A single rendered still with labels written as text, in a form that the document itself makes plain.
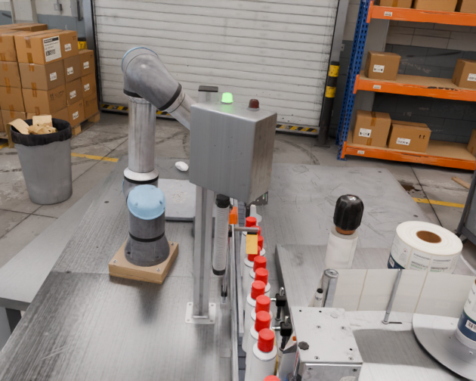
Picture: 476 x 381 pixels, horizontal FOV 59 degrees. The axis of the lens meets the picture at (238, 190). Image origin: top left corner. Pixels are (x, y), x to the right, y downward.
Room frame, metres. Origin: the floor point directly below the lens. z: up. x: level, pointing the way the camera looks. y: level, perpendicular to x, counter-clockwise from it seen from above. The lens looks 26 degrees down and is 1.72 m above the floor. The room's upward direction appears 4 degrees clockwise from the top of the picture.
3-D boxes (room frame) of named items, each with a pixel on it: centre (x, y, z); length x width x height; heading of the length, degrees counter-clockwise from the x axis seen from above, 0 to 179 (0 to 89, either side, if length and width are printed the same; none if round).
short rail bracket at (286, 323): (0.84, -0.14, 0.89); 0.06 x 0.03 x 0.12; 93
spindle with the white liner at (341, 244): (1.10, -0.33, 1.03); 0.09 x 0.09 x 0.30
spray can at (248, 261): (0.94, -0.06, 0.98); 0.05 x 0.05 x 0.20
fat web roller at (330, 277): (0.88, -0.26, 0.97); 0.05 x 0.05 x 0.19
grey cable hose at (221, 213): (0.84, 0.03, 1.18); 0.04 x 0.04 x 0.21
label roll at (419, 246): (1.17, -0.63, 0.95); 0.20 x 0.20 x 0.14
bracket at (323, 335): (0.59, -0.18, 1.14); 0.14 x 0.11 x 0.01; 3
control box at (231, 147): (0.90, 0.02, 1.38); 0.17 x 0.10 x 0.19; 58
